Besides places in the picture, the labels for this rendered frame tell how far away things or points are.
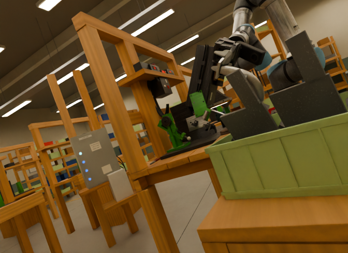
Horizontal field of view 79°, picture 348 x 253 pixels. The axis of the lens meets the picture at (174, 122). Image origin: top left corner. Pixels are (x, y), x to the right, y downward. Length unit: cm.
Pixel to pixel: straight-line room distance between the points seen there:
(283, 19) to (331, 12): 1021
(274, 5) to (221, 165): 80
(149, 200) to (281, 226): 98
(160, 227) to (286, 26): 128
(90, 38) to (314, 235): 142
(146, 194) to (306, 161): 101
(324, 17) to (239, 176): 1079
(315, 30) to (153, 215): 1042
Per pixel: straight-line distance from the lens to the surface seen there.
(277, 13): 119
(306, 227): 52
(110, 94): 139
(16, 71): 847
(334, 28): 1125
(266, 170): 62
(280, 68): 123
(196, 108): 178
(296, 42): 62
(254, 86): 68
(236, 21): 120
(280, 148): 58
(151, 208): 141
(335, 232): 52
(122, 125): 135
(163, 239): 148
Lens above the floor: 105
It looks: 1 degrees up
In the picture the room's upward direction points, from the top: 21 degrees counter-clockwise
